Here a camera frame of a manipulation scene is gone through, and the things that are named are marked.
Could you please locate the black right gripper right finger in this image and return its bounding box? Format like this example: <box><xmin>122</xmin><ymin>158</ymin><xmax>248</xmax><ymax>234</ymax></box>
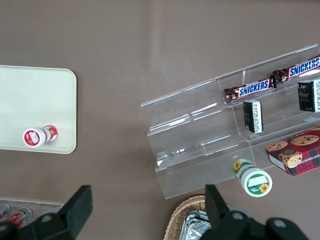
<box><xmin>203</xmin><ymin>184</ymin><xmax>310</xmax><ymax>240</ymax></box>

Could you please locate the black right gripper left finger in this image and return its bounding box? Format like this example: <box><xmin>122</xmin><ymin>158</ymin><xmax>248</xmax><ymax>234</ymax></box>
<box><xmin>0</xmin><ymin>184</ymin><xmax>94</xmax><ymax>240</ymax></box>

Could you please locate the light tan wicker basket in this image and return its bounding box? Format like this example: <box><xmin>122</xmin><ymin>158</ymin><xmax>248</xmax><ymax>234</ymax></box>
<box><xmin>165</xmin><ymin>194</ymin><xmax>208</xmax><ymax>240</ymax></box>

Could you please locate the cream plastic tray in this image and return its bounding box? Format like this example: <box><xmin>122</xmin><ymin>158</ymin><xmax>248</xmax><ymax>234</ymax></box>
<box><xmin>0</xmin><ymin>64</ymin><xmax>78</xmax><ymax>155</ymax></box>

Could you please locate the silver foil package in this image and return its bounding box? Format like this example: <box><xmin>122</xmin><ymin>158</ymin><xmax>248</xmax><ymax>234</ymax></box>
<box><xmin>180</xmin><ymin>209</ymin><xmax>213</xmax><ymax>240</ymax></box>

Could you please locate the clear acrylic can holder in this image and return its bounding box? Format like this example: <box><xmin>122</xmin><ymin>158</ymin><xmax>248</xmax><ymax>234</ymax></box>
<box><xmin>0</xmin><ymin>196</ymin><xmax>66</xmax><ymax>210</ymax></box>

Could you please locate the green sunflower yogurt bottle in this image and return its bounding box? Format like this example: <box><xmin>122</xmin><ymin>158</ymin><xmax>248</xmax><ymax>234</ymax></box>
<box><xmin>231</xmin><ymin>157</ymin><xmax>274</xmax><ymax>198</ymax></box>

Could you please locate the red and white can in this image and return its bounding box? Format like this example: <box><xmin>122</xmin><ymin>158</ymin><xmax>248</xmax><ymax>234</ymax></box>
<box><xmin>4</xmin><ymin>207</ymin><xmax>34</xmax><ymax>228</ymax></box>

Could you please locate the clear acrylic stepped shelf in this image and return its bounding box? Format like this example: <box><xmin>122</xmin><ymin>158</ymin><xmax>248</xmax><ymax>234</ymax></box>
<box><xmin>140</xmin><ymin>44</ymin><xmax>320</xmax><ymax>200</ymax></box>

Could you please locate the red strawberry yogurt bottle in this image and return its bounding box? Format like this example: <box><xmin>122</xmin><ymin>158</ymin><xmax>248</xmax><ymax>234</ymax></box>
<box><xmin>22</xmin><ymin>124</ymin><xmax>59</xmax><ymax>149</ymax></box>

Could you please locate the small black snack box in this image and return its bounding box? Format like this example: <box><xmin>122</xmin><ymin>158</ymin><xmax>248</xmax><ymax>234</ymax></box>
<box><xmin>242</xmin><ymin>99</ymin><xmax>264</xmax><ymax>134</ymax></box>
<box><xmin>297</xmin><ymin>79</ymin><xmax>320</xmax><ymax>113</ymax></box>

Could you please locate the red plaid cookie box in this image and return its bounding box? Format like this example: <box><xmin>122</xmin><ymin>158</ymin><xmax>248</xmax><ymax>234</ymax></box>
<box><xmin>265</xmin><ymin>125</ymin><xmax>320</xmax><ymax>177</ymax></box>

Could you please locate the Snickers chocolate bar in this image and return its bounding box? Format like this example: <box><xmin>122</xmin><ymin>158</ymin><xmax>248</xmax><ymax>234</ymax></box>
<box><xmin>223</xmin><ymin>78</ymin><xmax>278</xmax><ymax>105</ymax></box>
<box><xmin>272</xmin><ymin>53</ymin><xmax>320</xmax><ymax>85</ymax></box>

